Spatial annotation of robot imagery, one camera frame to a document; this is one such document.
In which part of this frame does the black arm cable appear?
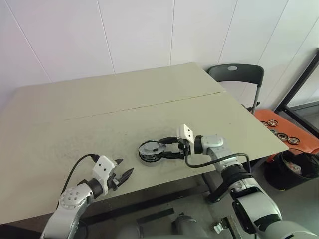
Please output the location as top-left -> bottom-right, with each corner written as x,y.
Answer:
184,152 -> 252,175
53,154 -> 100,212

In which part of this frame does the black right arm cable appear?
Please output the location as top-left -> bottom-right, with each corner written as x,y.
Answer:
184,152 -> 252,175

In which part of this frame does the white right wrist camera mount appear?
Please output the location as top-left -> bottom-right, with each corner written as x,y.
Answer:
176,123 -> 195,145

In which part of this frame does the orange mat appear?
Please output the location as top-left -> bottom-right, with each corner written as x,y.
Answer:
252,108 -> 319,158

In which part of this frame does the black folding chair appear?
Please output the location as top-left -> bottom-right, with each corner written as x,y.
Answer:
207,63 -> 265,115

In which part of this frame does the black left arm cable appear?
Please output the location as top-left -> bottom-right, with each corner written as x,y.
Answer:
53,154 -> 100,212

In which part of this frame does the dark metal bar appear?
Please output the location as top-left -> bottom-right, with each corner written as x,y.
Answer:
220,216 -> 241,239

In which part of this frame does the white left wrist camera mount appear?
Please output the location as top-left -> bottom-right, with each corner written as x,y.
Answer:
92,155 -> 119,196

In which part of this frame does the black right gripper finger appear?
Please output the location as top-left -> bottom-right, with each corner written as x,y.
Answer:
156,136 -> 180,146
158,151 -> 185,163

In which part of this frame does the black metal frame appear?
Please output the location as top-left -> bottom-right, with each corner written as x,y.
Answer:
274,47 -> 319,140

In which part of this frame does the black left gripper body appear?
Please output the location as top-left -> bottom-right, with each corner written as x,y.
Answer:
107,171 -> 121,191

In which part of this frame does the dark grey rounded shape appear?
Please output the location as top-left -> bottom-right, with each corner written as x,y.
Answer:
171,212 -> 208,239

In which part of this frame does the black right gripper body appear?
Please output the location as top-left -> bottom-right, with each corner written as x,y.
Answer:
178,138 -> 192,160

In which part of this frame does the black floor strip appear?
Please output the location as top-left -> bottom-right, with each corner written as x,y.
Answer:
136,208 -> 174,224

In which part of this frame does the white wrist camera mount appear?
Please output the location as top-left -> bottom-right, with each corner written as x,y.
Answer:
176,123 -> 195,145
92,155 -> 119,196

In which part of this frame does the black waste bin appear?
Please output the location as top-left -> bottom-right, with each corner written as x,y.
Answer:
263,151 -> 319,191

